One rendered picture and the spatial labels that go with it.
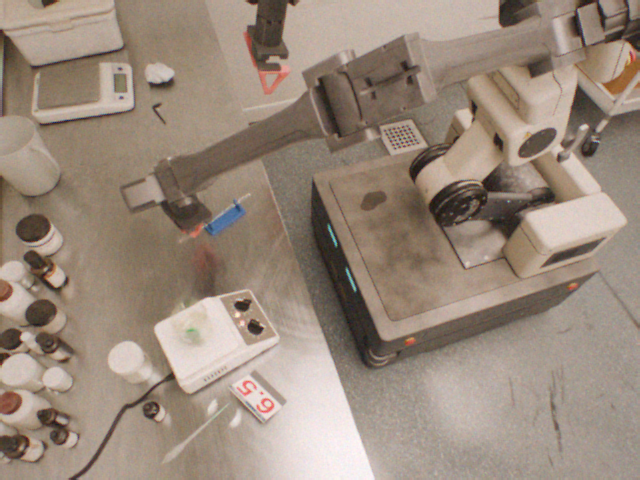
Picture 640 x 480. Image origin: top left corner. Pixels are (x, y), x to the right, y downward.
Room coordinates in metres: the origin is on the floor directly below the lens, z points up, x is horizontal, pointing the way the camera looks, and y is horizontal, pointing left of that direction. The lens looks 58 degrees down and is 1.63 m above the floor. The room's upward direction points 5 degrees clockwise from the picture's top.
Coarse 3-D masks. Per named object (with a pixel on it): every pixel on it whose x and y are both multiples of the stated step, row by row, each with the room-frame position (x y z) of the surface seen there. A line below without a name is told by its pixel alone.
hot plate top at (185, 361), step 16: (208, 304) 0.34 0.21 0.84; (224, 320) 0.31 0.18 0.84; (160, 336) 0.27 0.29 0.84; (176, 336) 0.27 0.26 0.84; (224, 336) 0.28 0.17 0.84; (176, 352) 0.24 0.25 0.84; (192, 352) 0.24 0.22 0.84; (208, 352) 0.24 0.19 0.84; (224, 352) 0.25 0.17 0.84; (176, 368) 0.21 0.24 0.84; (192, 368) 0.21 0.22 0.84
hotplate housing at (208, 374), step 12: (216, 300) 0.36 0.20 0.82; (156, 336) 0.27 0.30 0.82; (240, 336) 0.29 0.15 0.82; (276, 336) 0.31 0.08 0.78; (240, 348) 0.26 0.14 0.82; (252, 348) 0.27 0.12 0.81; (264, 348) 0.28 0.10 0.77; (168, 360) 0.23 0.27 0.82; (228, 360) 0.24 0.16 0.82; (240, 360) 0.25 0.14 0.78; (204, 372) 0.21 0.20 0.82; (216, 372) 0.22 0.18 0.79; (180, 384) 0.19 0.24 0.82; (192, 384) 0.19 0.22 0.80; (204, 384) 0.20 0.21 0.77
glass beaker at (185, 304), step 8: (184, 296) 0.31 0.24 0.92; (176, 304) 0.30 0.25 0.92; (184, 304) 0.31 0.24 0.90; (192, 304) 0.31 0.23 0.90; (200, 304) 0.31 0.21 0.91; (176, 312) 0.29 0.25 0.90; (184, 312) 0.30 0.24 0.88; (176, 320) 0.28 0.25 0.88; (208, 320) 0.28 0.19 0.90; (176, 328) 0.26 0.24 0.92; (200, 328) 0.26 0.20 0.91; (208, 328) 0.27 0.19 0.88; (184, 336) 0.25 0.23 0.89; (192, 336) 0.25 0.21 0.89; (200, 336) 0.26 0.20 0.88; (208, 336) 0.27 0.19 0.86; (192, 344) 0.25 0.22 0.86; (200, 344) 0.25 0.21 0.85
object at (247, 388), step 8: (240, 384) 0.21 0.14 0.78; (248, 384) 0.21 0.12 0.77; (240, 392) 0.19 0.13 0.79; (248, 392) 0.20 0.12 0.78; (256, 392) 0.20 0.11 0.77; (264, 392) 0.20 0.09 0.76; (248, 400) 0.18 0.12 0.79; (256, 400) 0.18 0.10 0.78; (264, 400) 0.19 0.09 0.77; (272, 400) 0.19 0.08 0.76; (256, 408) 0.17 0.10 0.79; (264, 408) 0.17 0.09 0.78; (272, 408) 0.17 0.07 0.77; (264, 416) 0.15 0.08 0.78
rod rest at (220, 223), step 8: (232, 208) 0.62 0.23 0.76; (240, 208) 0.61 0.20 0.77; (224, 216) 0.59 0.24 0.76; (232, 216) 0.60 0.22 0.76; (240, 216) 0.60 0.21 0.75; (208, 224) 0.56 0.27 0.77; (216, 224) 0.57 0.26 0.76; (224, 224) 0.57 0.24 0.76; (208, 232) 0.55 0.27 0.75; (216, 232) 0.55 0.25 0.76
